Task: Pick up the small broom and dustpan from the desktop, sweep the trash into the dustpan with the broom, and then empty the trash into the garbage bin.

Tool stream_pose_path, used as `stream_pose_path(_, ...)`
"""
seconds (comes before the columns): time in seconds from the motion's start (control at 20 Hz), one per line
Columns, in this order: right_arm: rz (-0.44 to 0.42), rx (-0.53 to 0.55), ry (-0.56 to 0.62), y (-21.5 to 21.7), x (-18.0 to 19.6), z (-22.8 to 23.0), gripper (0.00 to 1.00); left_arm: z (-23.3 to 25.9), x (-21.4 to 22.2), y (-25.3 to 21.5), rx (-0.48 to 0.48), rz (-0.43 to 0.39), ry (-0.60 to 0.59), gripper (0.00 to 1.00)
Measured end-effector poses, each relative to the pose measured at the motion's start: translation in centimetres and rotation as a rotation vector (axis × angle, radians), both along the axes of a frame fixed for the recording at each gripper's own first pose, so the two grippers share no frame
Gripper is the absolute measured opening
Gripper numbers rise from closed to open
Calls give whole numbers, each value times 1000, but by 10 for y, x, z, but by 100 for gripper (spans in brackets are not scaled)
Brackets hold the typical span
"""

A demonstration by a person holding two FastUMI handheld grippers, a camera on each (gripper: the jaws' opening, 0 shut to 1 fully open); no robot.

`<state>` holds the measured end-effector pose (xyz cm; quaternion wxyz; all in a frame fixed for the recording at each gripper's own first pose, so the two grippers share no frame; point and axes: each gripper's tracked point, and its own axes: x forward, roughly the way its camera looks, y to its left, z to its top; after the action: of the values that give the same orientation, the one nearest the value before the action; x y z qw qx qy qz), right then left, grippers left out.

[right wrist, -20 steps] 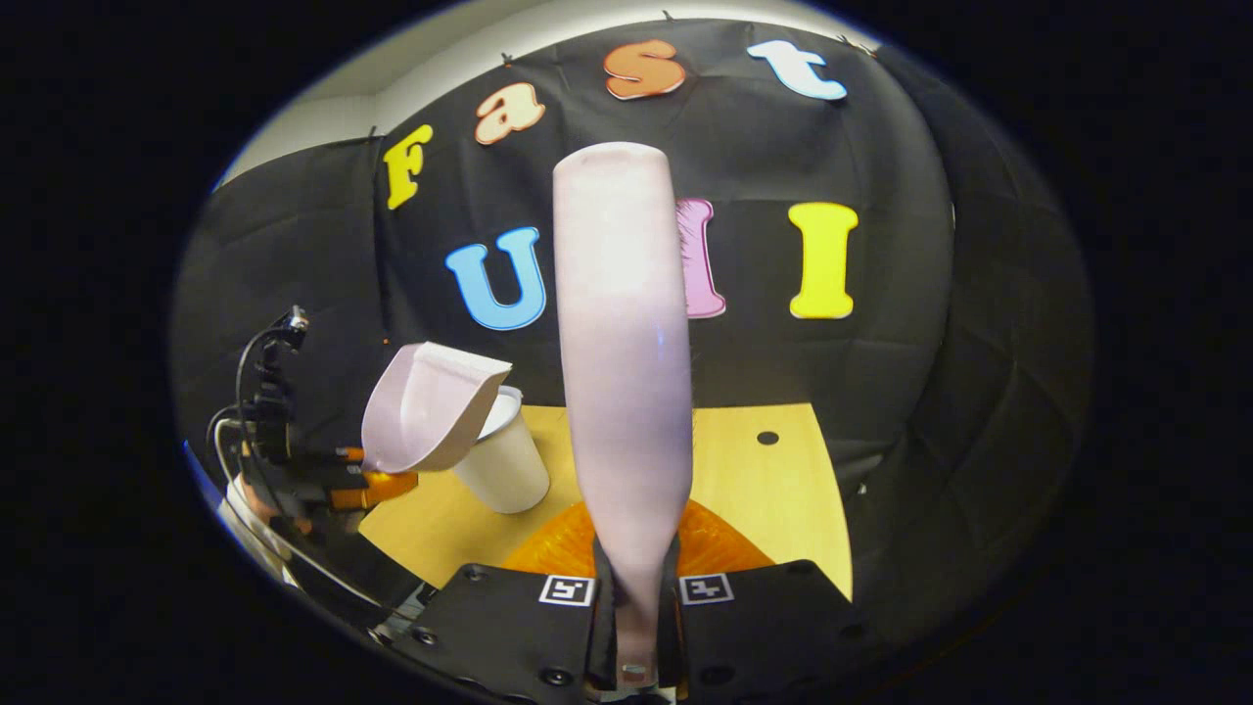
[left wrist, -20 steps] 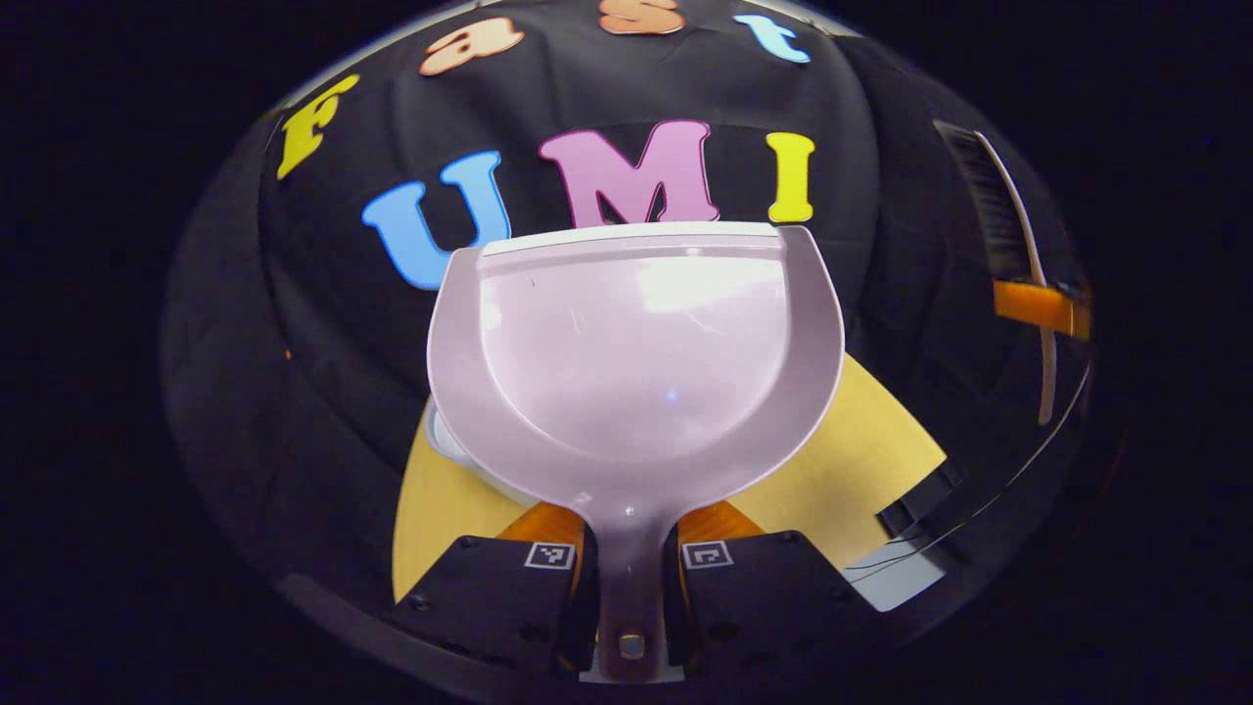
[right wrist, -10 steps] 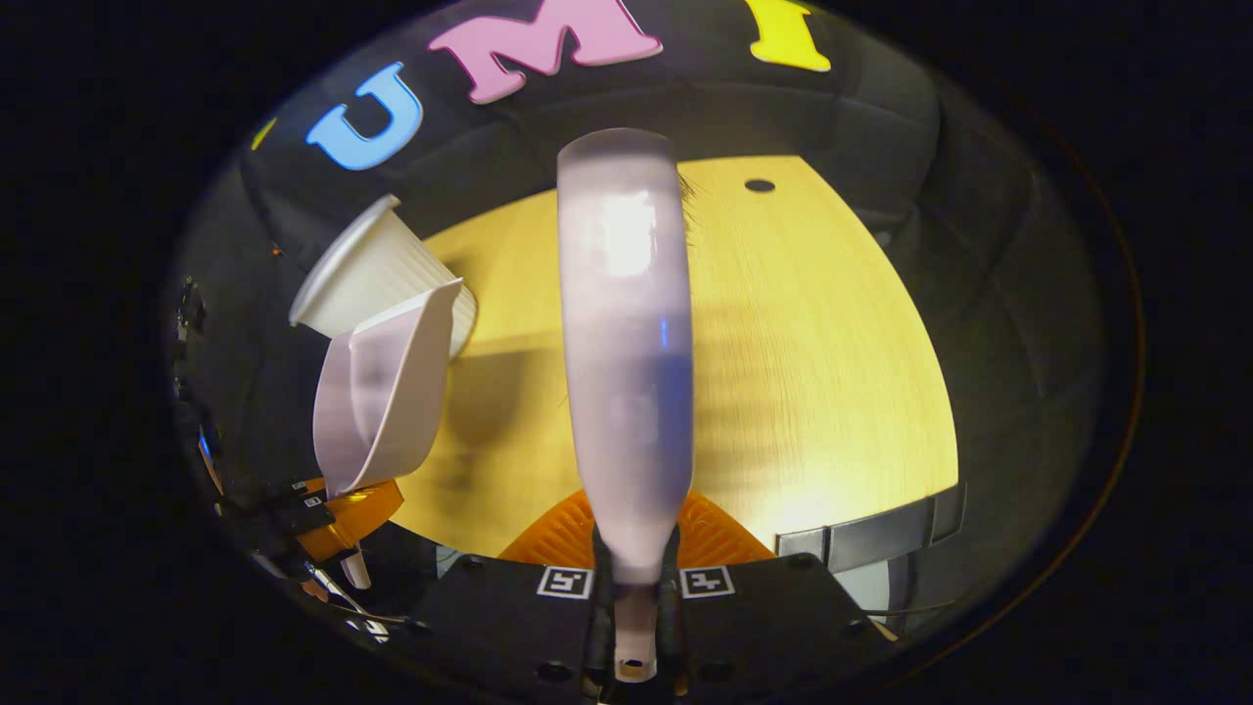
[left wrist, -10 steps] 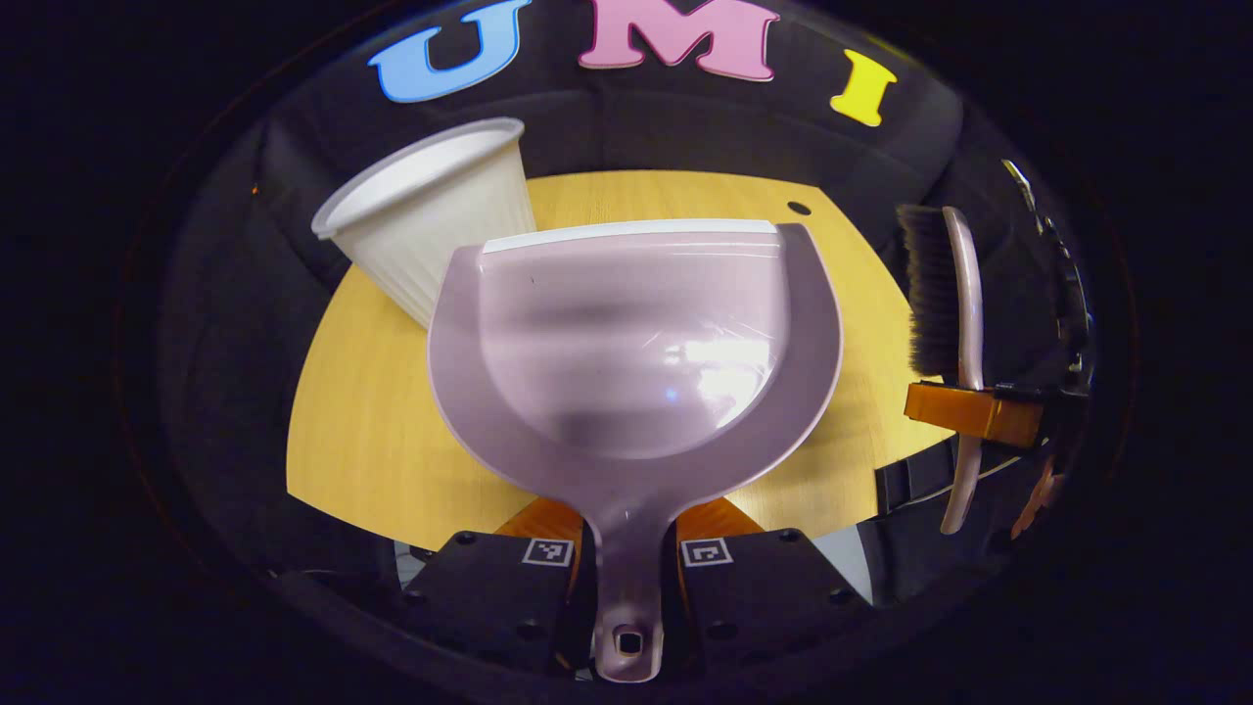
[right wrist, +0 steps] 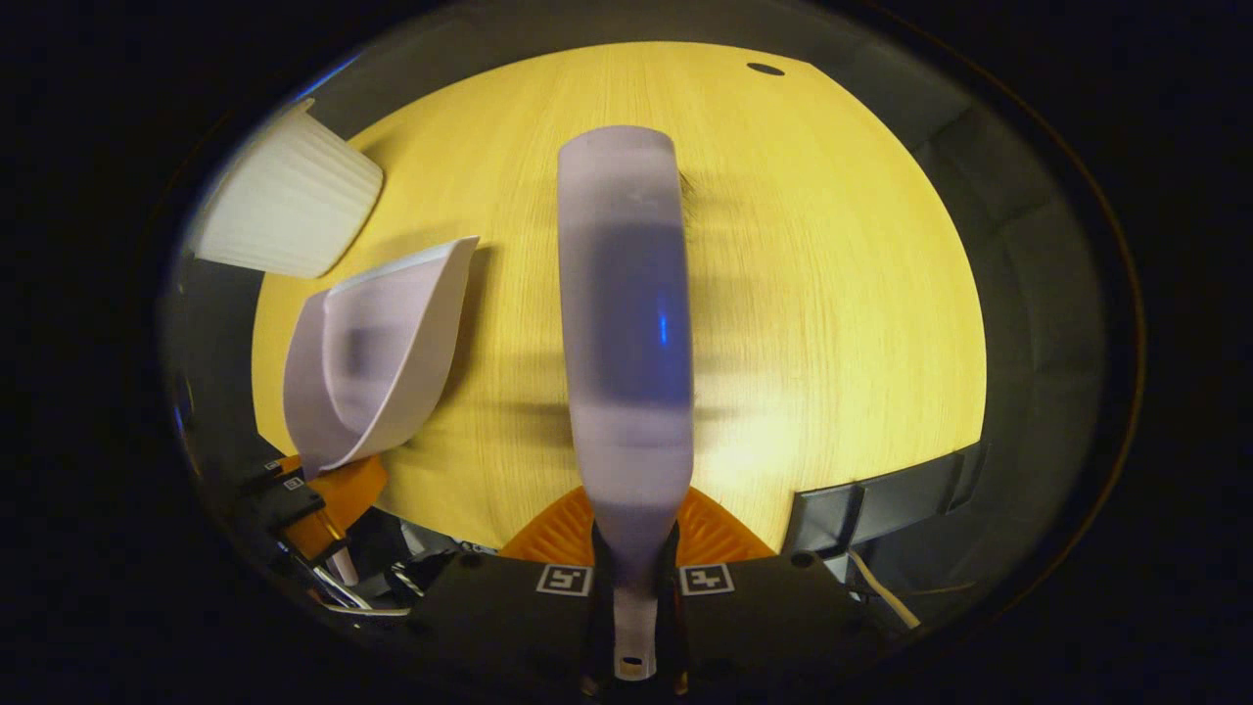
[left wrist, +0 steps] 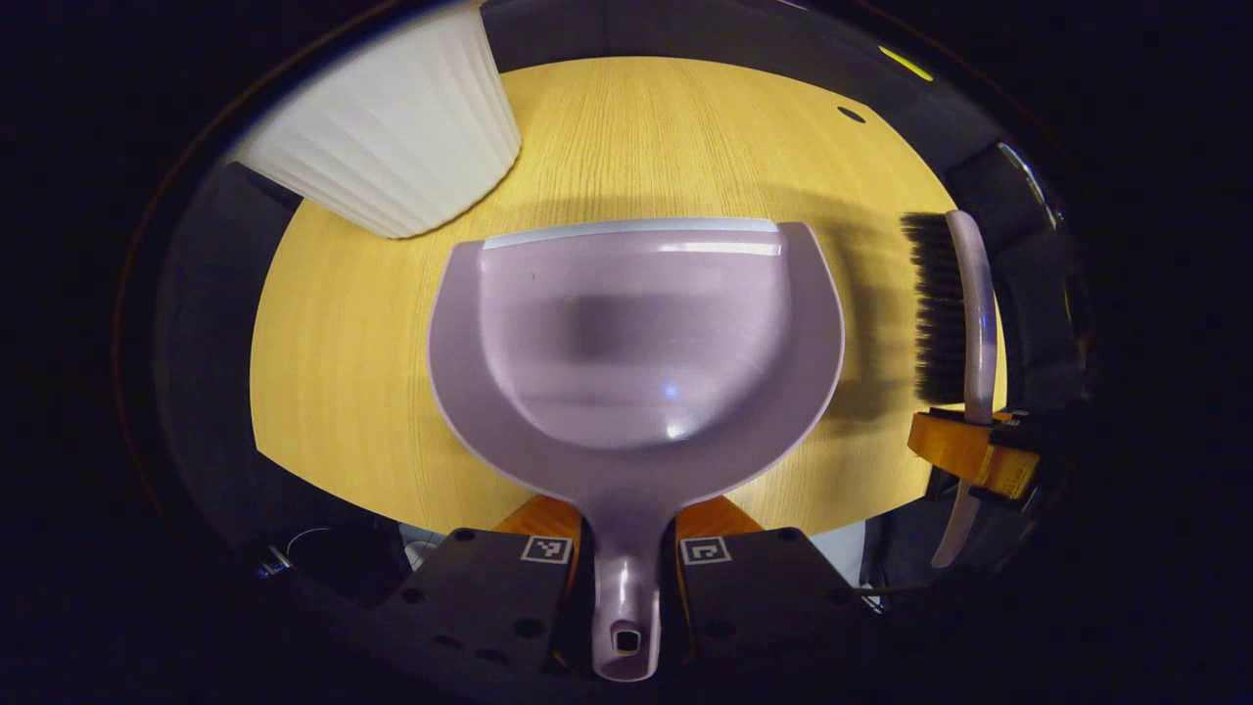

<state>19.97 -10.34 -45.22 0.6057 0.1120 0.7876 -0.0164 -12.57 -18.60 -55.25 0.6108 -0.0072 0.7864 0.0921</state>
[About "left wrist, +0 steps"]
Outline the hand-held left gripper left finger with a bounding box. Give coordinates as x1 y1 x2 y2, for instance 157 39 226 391
375 493 588 677

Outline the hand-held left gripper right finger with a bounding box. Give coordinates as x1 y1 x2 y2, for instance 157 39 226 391
673 493 874 675

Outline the small lilac broom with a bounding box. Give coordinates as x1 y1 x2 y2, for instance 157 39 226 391
901 209 999 571

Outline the lilac plastic dustpan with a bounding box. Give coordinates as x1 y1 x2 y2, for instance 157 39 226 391
427 217 846 683

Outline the white ribbed garbage bin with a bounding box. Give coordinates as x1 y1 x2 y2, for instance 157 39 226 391
230 8 523 240

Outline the wooden desktop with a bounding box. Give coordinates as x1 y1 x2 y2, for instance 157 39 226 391
250 56 1009 538

